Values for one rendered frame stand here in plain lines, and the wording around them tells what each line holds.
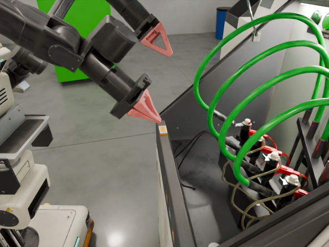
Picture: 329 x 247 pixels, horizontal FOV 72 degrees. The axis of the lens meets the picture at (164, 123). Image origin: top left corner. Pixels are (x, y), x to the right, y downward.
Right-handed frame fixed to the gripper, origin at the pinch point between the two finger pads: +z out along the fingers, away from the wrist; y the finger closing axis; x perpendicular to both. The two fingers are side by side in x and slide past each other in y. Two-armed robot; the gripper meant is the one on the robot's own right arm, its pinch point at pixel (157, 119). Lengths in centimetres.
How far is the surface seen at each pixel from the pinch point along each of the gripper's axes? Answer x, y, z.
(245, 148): -7.8, 12.3, 13.5
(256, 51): 53, 23, 22
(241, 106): 0.3, 15.5, 9.8
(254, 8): 344, 52, 72
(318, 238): -15.4, 12.5, 33.9
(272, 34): 55, 31, 21
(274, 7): 295, 66, 78
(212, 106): 7.1, 9.0, 8.9
